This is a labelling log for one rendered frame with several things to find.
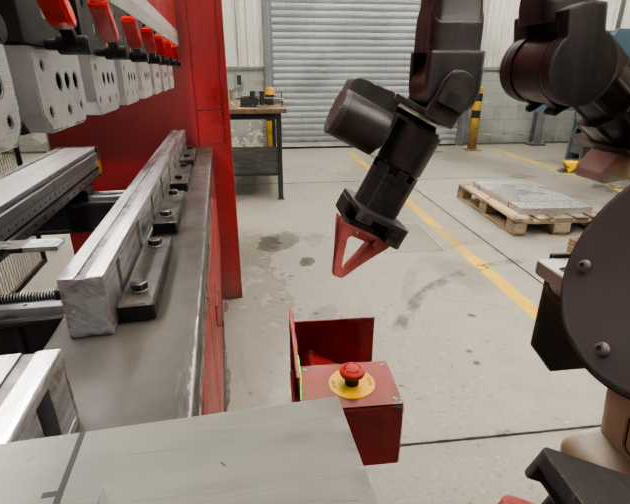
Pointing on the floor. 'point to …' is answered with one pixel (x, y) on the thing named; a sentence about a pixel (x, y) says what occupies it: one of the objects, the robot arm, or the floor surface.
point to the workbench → (264, 166)
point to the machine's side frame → (205, 134)
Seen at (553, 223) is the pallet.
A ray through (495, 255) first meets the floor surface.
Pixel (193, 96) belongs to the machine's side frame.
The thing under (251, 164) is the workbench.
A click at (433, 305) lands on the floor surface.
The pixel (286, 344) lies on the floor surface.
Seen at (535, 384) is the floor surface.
